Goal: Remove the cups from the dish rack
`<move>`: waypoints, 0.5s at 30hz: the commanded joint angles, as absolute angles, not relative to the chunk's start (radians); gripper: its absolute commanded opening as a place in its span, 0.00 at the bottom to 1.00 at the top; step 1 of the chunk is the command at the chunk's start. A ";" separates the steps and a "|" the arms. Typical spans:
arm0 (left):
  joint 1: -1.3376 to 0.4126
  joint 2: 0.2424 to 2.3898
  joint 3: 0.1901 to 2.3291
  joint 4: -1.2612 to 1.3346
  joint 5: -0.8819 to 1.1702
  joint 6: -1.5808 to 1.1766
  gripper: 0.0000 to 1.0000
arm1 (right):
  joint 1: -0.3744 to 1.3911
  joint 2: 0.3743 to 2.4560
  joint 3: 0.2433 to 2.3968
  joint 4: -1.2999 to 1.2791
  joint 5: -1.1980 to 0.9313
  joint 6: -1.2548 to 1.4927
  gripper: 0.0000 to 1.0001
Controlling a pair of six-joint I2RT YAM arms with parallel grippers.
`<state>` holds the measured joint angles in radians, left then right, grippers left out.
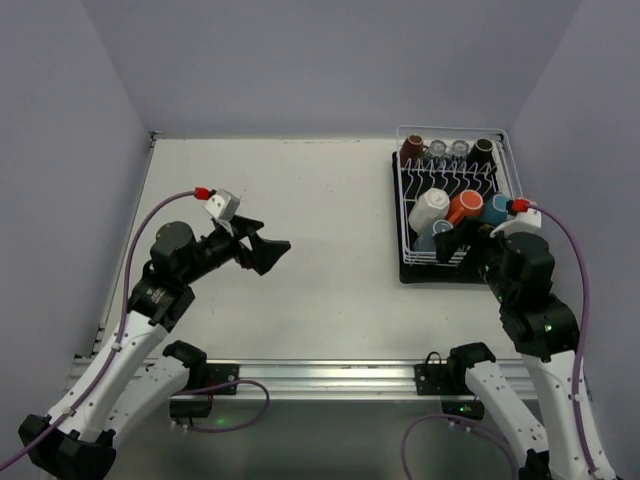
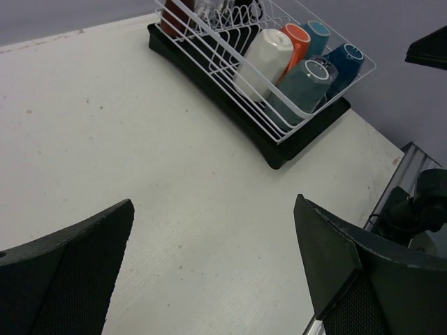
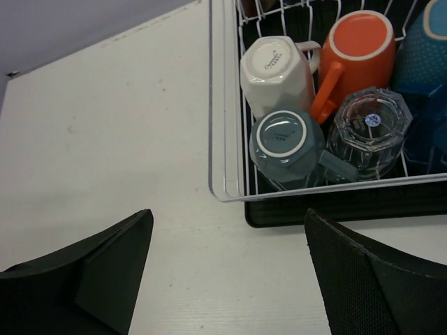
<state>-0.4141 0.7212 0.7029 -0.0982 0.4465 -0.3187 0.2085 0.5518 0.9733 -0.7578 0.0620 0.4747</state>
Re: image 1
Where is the grey-blue mug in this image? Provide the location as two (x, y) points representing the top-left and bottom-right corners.
(412, 219), (453, 253)

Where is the light blue square mug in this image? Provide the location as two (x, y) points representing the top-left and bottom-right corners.
(477, 193), (511, 226)

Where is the white mug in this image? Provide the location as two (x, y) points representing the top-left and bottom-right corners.
(408, 188), (450, 234)

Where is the orange mug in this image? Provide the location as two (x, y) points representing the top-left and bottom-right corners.
(445, 189), (484, 225)

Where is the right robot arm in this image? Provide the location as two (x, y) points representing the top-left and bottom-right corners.
(434, 219), (617, 479)

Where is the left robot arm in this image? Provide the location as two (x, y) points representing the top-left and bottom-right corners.
(19, 217), (291, 479)

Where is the black drip tray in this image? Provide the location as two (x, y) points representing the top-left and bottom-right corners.
(391, 153), (500, 284)

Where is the black mug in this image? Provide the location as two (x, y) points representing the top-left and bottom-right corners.
(466, 138), (494, 166)

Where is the clear glass left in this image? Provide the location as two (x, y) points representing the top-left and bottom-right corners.
(424, 139), (447, 163)

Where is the clear glass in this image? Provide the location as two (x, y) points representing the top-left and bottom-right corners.
(424, 139), (447, 163)
(448, 140), (470, 162)

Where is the clear glass right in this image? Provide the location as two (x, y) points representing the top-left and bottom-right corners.
(448, 140), (470, 162)

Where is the brown mug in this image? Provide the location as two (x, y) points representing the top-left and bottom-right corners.
(400, 134), (424, 163)

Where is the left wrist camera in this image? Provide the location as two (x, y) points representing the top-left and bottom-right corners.
(203, 189), (240, 223)

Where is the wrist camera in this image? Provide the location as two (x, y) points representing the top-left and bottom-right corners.
(203, 189), (240, 223)
(489, 209), (542, 238)

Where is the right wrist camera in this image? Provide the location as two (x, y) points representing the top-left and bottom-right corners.
(489, 209), (542, 238)

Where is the white wire dish rack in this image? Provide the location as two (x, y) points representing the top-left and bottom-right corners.
(393, 125), (522, 256)

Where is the aluminium rail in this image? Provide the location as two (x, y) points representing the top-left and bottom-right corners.
(65, 359), (537, 401)

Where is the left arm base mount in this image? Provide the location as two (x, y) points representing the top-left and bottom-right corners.
(163, 345), (240, 426)

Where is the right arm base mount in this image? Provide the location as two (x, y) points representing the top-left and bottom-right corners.
(413, 351), (485, 421)

